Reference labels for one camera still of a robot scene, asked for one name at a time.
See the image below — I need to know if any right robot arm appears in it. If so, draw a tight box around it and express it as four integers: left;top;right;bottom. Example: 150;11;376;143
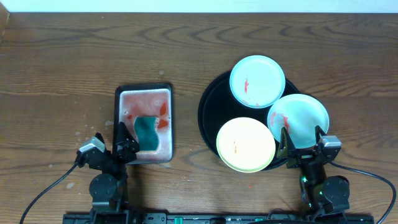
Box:
277;126;350;222

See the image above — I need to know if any light blue plate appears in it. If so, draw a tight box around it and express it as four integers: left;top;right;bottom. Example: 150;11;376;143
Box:
229;55;285;109
267;94;330;149

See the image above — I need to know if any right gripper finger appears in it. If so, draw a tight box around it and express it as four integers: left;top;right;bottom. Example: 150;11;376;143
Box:
277;127;295;159
315;126;326;140

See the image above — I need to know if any left black cable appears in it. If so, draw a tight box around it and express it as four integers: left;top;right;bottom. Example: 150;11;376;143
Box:
19;161;79;224

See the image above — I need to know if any green scrubbing sponge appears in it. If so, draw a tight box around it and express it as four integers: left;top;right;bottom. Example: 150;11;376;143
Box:
134;117;159;152

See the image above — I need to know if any black rectangular soapy tray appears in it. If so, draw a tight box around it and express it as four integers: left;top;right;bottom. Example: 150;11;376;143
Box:
113;83;174;165

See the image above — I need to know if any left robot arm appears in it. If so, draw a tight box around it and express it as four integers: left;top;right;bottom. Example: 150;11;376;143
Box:
89;122;139;213

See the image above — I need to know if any yellow plate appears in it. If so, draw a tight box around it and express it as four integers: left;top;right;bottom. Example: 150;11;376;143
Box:
216;117;275;173

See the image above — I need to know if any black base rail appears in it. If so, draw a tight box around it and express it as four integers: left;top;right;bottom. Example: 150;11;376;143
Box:
62;212;375;224

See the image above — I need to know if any black round tray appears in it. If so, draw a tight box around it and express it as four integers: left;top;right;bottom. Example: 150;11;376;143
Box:
198;71;287;171

